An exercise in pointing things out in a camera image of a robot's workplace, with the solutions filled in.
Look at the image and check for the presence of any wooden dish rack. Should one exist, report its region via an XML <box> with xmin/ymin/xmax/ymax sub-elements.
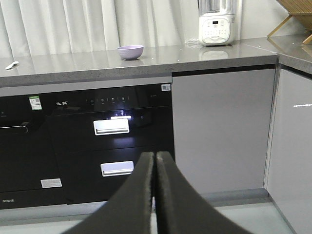
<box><xmin>267</xmin><ymin>0</ymin><xmax>312</xmax><ymax>45</ymax></box>

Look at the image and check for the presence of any clear plastic wrap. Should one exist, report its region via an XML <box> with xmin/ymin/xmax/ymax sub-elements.
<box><xmin>184</xmin><ymin>38</ymin><xmax>202</xmax><ymax>48</ymax></box>

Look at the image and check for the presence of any black disinfection cabinet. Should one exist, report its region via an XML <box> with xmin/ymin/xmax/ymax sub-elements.
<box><xmin>43</xmin><ymin>83</ymin><xmax>175</xmax><ymax>204</ymax></box>

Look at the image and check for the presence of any white spoon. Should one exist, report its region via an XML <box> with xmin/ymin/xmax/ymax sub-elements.
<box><xmin>5</xmin><ymin>61</ymin><xmax>19</xmax><ymax>70</ymax></box>

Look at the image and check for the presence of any white soy milk maker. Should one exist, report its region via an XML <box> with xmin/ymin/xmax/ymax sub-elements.
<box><xmin>198</xmin><ymin>0</ymin><xmax>236</xmax><ymax>46</ymax></box>

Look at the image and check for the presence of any grey cabinet door right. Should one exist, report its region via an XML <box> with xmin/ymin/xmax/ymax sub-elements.
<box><xmin>172</xmin><ymin>69</ymin><xmax>275</xmax><ymax>194</ymax></box>

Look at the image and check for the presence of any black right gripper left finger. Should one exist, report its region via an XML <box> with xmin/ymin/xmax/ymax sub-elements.
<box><xmin>64</xmin><ymin>152</ymin><xmax>155</xmax><ymax>234</ymax></box>

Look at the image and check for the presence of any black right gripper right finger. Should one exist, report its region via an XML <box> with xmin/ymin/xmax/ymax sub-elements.
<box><xmin>156</xmin><ymin>152</ymin><xmax>248</xmax><ymax>234</ymax></box>

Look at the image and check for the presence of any black built-in dishwasher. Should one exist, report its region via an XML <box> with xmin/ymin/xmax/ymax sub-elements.
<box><xmin>0</xmin><ymin>95</ymin><xmax>66</xmax><ymax>210</ymax></box>

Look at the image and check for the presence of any purple bowl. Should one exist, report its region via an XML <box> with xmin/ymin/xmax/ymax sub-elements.
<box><xmin>117</xmin><ymin>45</ymin><xmax>144</xmax><ymax>60</ymax></box>

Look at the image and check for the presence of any white curtain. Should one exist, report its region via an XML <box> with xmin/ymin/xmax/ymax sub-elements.
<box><xmin>0</xmin><ymin>0</ymin><xmax>288</xmax><ymax>59</ymax></box>

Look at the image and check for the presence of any grey corner cabinet door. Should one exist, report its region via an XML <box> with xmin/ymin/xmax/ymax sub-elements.
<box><xmin>267</xmin><ymin>69</ymin><xmax>312</xmax><ymax>234</ymax></box>

